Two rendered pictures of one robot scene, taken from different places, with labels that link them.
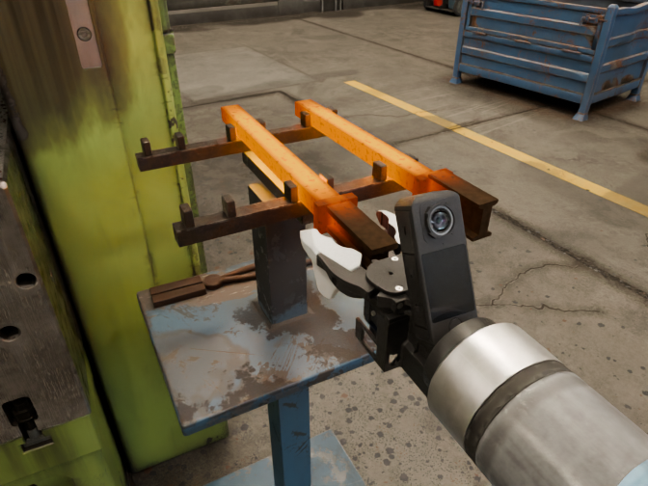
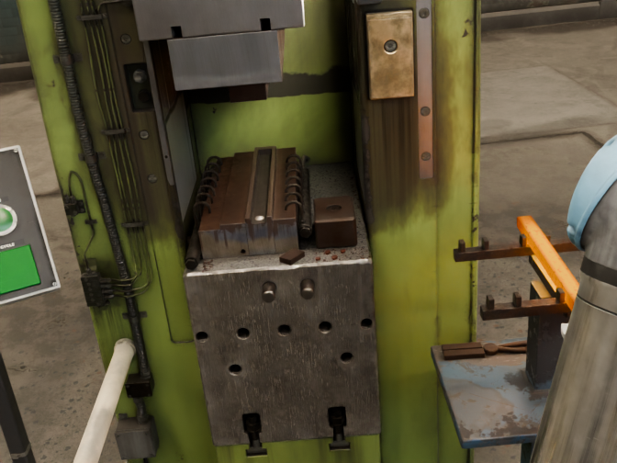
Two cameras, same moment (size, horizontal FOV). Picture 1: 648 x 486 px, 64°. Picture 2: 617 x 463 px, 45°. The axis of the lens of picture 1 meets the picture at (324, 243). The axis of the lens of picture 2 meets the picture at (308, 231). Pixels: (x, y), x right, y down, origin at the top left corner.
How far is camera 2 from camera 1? 76 cm
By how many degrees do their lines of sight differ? 25
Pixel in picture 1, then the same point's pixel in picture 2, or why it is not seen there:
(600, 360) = not seen: outside the picture
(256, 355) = (519, 408)
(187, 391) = (466, 421)
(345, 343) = not seen: hidden behind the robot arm
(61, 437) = (356, 446)
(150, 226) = (443, 295)
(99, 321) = (388, 366)
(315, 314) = not seen: hidden behind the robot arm
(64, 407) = (364, 422)
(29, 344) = (355, 368)
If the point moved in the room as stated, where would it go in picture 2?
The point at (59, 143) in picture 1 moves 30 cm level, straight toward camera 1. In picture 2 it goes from (392, 227) to (419, 296)
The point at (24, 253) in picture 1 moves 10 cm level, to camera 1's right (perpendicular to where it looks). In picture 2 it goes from (370, 305) to (417, 313)
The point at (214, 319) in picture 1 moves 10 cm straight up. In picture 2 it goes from (489, 377) to (490, 335)
